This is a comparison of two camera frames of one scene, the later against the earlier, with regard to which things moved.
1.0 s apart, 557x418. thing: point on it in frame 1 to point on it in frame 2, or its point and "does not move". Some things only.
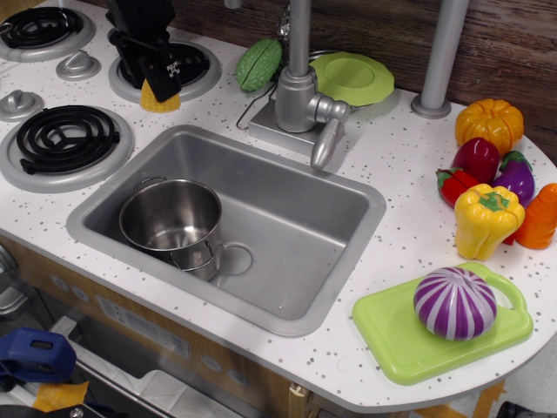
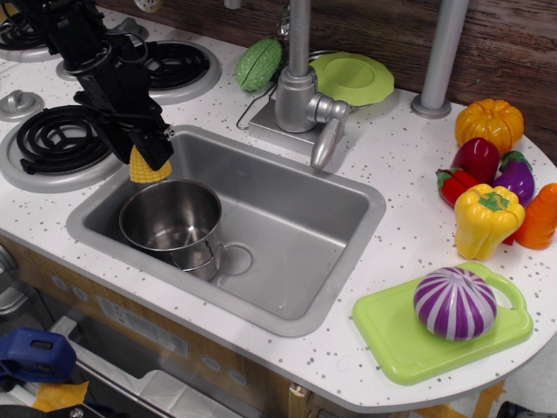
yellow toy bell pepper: x=486 y=219 does not move
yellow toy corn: x=149 y=101 to x=142 y=172
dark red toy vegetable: x=478 y=157 does not move
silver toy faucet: x=298 y=118 does not move
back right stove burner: x=197 y=64 does not move
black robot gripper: x=140 y=30 to x=117 y=84
